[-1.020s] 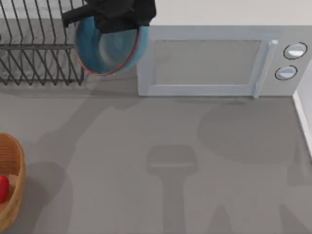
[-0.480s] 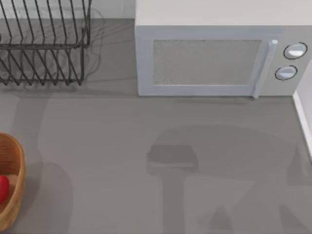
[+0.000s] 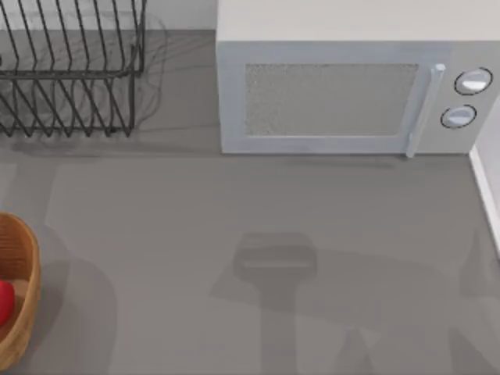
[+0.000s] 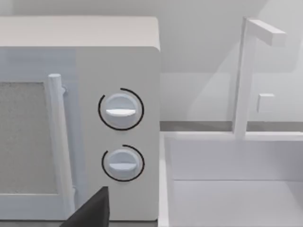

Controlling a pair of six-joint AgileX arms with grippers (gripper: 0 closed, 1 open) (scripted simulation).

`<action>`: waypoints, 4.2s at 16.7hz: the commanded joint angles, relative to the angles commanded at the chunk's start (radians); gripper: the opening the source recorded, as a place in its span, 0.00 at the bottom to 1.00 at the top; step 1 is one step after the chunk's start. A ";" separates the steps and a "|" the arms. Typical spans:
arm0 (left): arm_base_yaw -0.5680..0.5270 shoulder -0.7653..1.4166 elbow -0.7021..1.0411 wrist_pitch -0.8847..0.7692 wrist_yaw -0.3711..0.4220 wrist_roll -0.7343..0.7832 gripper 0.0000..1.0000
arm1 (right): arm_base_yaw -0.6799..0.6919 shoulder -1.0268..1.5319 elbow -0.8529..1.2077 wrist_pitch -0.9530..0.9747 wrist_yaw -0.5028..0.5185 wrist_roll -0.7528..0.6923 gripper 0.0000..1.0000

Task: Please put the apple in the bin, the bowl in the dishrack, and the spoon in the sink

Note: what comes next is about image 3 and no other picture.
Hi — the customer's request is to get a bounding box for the small microwave knob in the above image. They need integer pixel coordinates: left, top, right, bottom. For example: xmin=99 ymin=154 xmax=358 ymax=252
xmin=440 ymin=104 xmax=478 ymax=129

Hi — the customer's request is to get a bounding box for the pale microwave oven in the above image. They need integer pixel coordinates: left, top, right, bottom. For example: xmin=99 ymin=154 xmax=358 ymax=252
xmin=216 ymin=0 xmax=500 ymax=159

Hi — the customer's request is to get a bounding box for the microwave door handle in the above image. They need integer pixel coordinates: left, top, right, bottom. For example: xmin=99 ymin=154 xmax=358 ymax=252
xmin=405 ymin=63 xmax=447 ymax=159

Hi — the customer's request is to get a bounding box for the large microwave knob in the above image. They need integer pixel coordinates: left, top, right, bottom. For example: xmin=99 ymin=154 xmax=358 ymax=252
xmin=454 ymin=66 xmax=494 ymax=96

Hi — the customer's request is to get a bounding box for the red apple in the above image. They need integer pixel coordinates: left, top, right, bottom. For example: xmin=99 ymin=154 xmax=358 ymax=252
xmin=0 ymin=280 xmax=16 ymax=327

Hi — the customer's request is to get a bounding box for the black wire dish rack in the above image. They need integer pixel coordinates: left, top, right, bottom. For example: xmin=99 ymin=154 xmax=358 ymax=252
xmin=0 ymin=0 xmax=148 ymax=138

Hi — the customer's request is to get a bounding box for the brown wicker basket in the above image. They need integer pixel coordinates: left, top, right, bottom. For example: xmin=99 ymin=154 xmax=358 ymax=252
xmin=0 ymin=212 xmax=42 ymax=373

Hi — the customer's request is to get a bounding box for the microwave door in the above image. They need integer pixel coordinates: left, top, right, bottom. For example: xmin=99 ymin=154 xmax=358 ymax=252
xmin=216 ymin=41 xmax=448 ymax=156

